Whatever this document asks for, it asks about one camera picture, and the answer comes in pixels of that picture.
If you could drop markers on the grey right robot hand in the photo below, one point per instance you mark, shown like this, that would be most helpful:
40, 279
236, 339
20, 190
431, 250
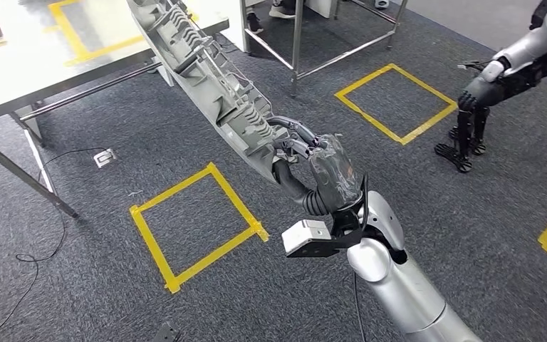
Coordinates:
337, 172

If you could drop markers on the grey plastic wheel hubcap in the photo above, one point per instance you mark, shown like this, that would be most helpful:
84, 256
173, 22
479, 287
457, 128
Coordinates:
198, 71

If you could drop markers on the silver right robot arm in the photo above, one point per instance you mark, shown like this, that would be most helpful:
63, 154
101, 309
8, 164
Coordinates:
396, 288

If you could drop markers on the black robot body part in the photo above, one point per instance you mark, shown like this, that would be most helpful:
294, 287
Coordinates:
166, 334

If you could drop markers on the steel workbench table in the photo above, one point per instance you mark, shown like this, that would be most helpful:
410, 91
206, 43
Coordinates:
18, 71

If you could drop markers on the person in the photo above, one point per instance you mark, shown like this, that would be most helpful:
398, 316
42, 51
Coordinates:
254, 23

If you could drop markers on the white desk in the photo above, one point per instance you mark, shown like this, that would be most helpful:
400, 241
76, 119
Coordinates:
240, 23

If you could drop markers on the humanoid robot with black legs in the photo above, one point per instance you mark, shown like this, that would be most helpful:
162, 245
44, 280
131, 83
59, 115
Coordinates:
528, 47

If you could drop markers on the silver floor outlet box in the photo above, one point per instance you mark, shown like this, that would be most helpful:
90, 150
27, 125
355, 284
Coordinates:
105, 158

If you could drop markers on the large yellow tape rectangle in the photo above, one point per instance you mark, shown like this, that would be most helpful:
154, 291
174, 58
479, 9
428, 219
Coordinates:
75, 45

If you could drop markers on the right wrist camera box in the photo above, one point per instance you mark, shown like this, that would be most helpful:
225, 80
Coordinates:
304, 233

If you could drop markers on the steel frame table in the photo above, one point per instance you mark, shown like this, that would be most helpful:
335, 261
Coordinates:
296, 47

